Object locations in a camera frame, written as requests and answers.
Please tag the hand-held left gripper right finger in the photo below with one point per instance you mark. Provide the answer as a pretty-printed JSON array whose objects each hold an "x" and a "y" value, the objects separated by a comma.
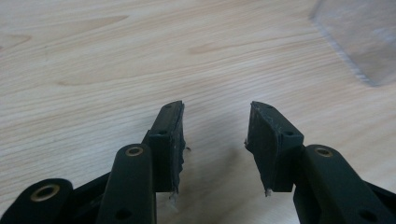
[{"x": 274, "y": 149}]

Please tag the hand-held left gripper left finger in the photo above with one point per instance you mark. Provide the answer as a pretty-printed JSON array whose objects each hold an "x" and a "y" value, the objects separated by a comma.
[{"x": 165, "y": 149}]

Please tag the clear plastic container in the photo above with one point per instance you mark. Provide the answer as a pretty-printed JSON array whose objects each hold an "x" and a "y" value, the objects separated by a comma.
[{"x": 361, "y": 34}]

